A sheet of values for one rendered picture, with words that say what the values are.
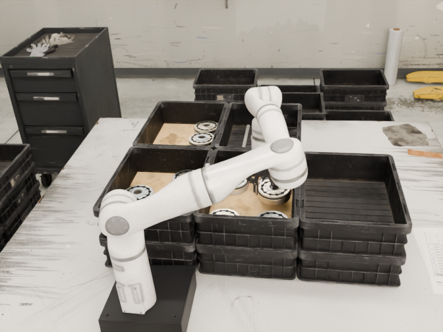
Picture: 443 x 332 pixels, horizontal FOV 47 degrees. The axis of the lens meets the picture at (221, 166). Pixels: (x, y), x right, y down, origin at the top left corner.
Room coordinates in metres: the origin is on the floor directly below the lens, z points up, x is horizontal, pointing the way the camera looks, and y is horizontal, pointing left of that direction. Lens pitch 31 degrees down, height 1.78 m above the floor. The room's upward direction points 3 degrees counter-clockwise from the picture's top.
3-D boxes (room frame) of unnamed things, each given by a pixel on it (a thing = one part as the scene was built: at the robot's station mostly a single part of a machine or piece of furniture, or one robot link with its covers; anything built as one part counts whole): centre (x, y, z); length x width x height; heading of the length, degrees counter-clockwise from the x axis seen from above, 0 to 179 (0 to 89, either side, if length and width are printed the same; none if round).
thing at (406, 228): (1.29, -0.39, 0.92); 0.40 x 0.30 x 0.02; 170
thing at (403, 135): (2.02, -0.83, 0.71); 0.22 x 0.19 x 0.01; 172
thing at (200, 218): (1.34, -0.09, 0.92); 0.40 x 0.30 x 0.02; 170
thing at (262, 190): (1.35, -0.16, 0.89); 0.10 x 0.10 x 0.01
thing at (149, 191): (1.40, 0.28, 0.86); 0.10 x 0.10 x 0.01
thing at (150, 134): (1.78, 0.14, 0.87); 0.40 x 0.30 x 0.11; 170
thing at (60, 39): (3.19, 0.99, 0.88); 0.29 x 0.22 x 0.03; 172
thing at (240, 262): (1.34, -0.09, 0.76); 0.40 x 0.30 x 0.12; 170
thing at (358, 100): (3.02, -0.85, 0.37); 0.40 x 0.30 x 0.45; 82
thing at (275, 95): (1.35, -0.14, 1.15); 0.09 x 0.07 x 0.15; 95
